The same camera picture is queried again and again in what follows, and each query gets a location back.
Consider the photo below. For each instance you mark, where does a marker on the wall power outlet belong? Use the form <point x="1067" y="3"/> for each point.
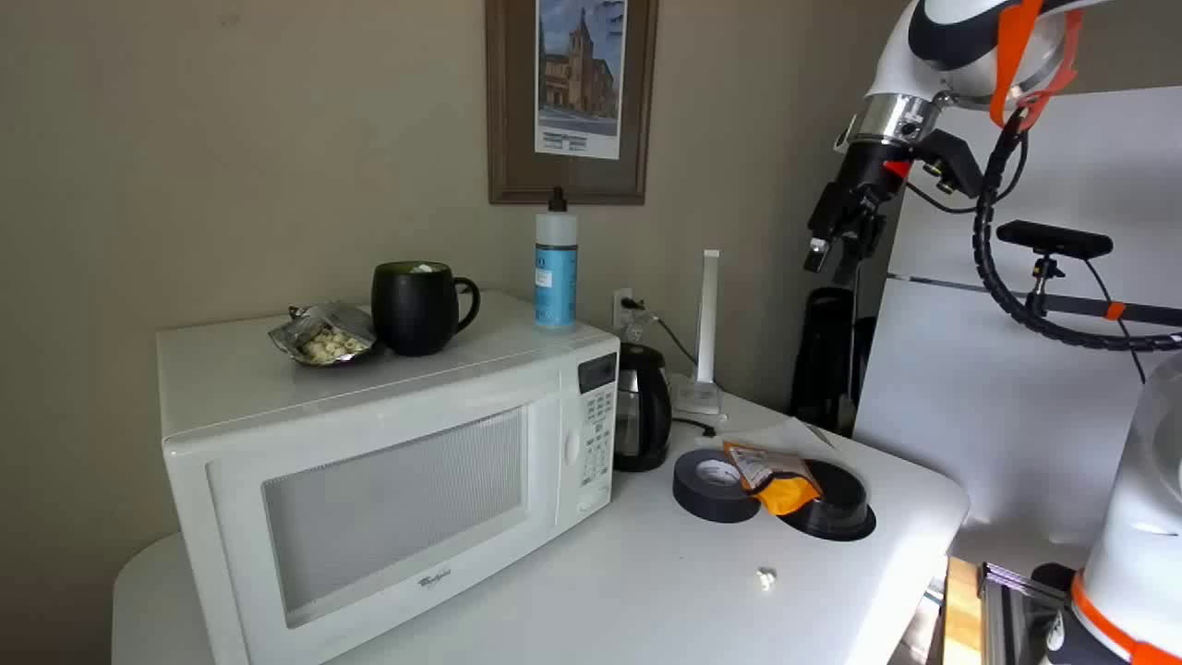
<point x="623" y="307"/>

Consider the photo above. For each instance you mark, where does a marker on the black tape roll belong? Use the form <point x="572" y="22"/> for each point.
<point x="708" y="487"/>

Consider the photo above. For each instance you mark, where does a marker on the black round lid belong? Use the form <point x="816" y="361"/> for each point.
<point x="840" y="512"/>

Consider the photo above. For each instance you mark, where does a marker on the white whiteboard panel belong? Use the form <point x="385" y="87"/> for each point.
<point x="1027" y="411"/>

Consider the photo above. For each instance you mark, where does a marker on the black tall speaker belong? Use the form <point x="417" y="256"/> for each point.
<point x="821" y="368"/>

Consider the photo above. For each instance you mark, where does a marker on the blue label spray bottle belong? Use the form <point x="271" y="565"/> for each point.
<point x="556" y="263"/>

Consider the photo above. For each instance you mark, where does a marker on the framed picture on wall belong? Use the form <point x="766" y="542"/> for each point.
<point x="570" y="99"/>

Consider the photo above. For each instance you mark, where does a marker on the black electric kettle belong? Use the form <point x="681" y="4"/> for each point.
<point x="644" y="411"/>

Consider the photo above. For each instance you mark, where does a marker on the orange snack packet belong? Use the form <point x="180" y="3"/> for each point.
<point x="778" y="477"/>

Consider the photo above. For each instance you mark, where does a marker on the small white crumb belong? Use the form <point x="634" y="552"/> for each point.
<point x="766" y="573"/>

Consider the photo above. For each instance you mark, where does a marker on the black camera on stand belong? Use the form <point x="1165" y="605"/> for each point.
<point x="1051" y="243"/>

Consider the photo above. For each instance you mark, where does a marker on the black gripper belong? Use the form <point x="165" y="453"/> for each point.
<point x="847" y="217"/>

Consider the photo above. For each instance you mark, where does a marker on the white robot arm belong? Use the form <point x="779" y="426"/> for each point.
<point x="1001" y="59"/>

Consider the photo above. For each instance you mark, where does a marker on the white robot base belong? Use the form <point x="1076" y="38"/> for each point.
<point x="1127" y="593"/>

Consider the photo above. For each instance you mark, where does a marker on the white upright stand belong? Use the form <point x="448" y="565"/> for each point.
<point x="699" y="396"/>

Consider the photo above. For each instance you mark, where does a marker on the white microwave oven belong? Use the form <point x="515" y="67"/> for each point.
<point x="327" y="509"/>

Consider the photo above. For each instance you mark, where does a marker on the black ceramic mug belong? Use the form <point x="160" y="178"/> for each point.
<point x="417" y="305"/>

